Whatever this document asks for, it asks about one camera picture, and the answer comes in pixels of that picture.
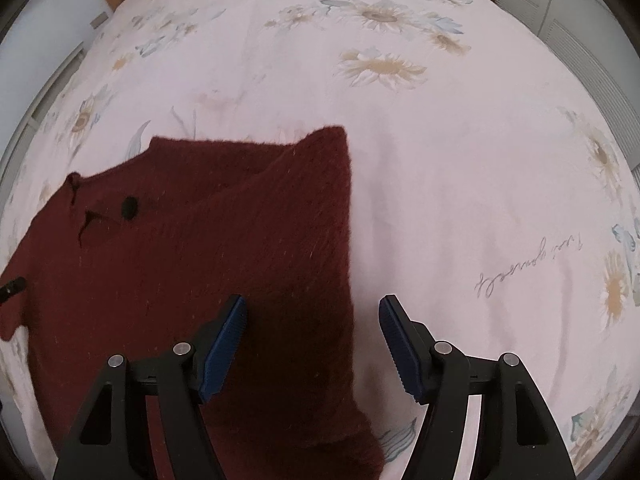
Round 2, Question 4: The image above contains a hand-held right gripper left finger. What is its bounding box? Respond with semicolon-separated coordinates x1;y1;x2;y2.
52;294;248;480

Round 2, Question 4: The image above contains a dark red knit sweater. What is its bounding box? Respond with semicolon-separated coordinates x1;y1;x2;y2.
0;125;386;478

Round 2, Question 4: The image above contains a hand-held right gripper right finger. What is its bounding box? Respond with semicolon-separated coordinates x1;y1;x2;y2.
378;295;578;480

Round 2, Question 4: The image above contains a floral bed blanket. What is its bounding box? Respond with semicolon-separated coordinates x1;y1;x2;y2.
0;0;640;478

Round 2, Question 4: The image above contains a white louvered wardrobe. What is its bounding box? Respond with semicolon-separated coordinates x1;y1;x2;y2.
462;0;640;171

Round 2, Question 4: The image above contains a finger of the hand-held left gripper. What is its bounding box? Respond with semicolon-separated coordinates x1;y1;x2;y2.
0;276;27;305

